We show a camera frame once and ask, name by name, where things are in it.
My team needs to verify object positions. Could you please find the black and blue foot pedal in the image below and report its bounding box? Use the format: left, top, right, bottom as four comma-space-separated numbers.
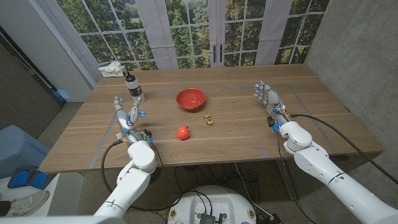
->
7, 166, 58, 190

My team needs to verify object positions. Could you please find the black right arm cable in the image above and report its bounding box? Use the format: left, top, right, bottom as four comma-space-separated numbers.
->
289, 113, 398, 185

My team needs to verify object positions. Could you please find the grey table leg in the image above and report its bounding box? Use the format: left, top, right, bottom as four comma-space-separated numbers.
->
276, 160, 298, 200

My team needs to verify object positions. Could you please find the grey-blue upholstered chair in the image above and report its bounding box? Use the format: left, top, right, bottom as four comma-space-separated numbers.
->
0, 124, 50, 180

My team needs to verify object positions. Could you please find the red apple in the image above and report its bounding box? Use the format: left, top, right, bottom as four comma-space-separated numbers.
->
175, 125, 190, 141

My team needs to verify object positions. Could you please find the red bowl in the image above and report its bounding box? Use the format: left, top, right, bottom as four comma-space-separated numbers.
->
175, 88, 206, 111

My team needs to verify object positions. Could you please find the grey white sneaker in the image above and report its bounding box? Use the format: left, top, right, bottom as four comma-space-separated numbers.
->
6, 190, 50, 218

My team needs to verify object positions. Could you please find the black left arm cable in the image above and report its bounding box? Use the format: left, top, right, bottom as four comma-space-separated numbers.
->
101, 139, 184, 212

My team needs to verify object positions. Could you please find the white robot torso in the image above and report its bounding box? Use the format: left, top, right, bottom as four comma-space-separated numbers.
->
167, 185, 257, 224

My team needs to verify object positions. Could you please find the printed window backdrop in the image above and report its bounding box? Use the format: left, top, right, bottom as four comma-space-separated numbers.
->
55, 0, 330, 71

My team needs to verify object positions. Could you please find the white floor cable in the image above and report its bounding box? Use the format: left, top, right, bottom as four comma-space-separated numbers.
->
234, 162, 276, 220

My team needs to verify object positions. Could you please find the white tissue box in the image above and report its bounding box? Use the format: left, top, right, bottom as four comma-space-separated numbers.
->
98, 60, 127, 78

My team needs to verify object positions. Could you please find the black floor cable tangle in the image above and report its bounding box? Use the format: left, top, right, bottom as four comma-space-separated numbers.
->
174, 162, 261, 200

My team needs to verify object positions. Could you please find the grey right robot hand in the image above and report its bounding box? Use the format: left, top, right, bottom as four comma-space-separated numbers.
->
253, 80, 292, 124

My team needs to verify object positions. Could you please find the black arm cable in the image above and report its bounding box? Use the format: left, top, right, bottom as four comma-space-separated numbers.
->
289, 113, 398, 185
101, 139, 184, 212

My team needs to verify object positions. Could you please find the clear oil cruet black cap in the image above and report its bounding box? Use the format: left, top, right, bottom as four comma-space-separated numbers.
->
124, 72, 146, 105

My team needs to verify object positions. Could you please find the round black floor fan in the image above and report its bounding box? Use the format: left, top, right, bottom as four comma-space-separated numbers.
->
141, 167, 162, 185

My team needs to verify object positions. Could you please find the white table leg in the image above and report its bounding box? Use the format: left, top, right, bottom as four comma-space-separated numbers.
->
120, 167, 137, 212

